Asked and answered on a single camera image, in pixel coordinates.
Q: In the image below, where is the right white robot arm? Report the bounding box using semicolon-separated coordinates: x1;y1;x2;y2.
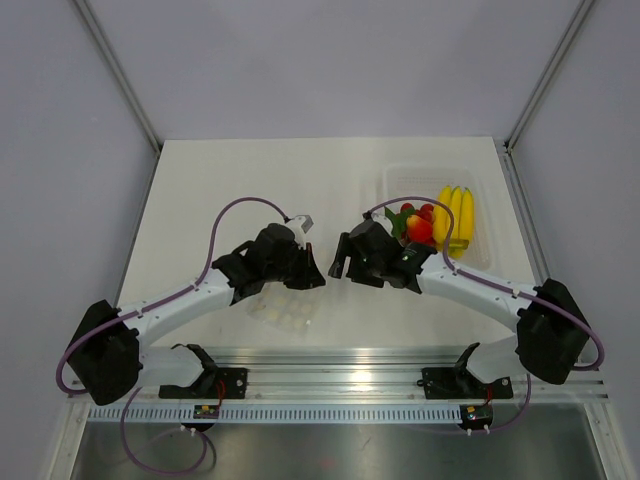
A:
329;219;589;400

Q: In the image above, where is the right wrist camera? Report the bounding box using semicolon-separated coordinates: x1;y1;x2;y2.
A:
363;211;393;235

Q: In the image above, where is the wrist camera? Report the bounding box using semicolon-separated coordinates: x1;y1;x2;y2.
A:
363;211;393;235
285;215;314;235

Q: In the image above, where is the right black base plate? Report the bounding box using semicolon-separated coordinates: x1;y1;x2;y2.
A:
416;367;514;400

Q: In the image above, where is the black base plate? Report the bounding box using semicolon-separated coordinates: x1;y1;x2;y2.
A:
159;367;249;400
416;367;514;400

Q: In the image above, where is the yellow banana bunch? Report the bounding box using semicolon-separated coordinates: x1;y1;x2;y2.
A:
434;186;475;259

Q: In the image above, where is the left small circuit board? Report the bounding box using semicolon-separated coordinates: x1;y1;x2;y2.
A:
193;405;220;419

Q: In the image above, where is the right small circuit board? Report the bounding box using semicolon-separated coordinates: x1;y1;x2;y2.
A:
460;404;493;430

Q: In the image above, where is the clear zip top bag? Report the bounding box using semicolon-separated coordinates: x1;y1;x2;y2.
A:
246;273;329;337

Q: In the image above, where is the white slotted cable duct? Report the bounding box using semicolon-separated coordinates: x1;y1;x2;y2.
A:
88;403;462;425

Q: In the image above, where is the aluminium rail beam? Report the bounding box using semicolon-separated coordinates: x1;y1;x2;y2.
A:
67;349;609;404

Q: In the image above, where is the white perforated plastic basket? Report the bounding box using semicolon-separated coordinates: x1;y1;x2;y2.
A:
383;163;493;271

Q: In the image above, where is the red fruit bunch with leaves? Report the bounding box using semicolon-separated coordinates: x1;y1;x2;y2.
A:
384;202;436;247

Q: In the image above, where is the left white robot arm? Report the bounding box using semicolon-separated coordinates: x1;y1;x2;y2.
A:
62;215;326;406

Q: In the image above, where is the left aluminium corner post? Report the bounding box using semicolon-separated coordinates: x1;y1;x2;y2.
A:
69;0;163;159

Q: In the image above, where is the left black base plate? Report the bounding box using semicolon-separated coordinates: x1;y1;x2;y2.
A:
159;367;249;400

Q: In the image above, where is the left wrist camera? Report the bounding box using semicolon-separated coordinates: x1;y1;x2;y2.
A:
285;215;314;235

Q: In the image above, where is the right aluminium corner post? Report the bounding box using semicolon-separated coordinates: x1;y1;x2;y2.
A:
504;0;599;154

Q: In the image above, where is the aluminium corner post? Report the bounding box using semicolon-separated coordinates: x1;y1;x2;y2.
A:
69;0;163;159
504;0;599;154

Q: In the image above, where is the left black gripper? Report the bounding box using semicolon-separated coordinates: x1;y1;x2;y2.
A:
264;243;325;291

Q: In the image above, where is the small circuit board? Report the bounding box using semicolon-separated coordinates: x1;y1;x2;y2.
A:
460;404;493;430
193;405;220;419

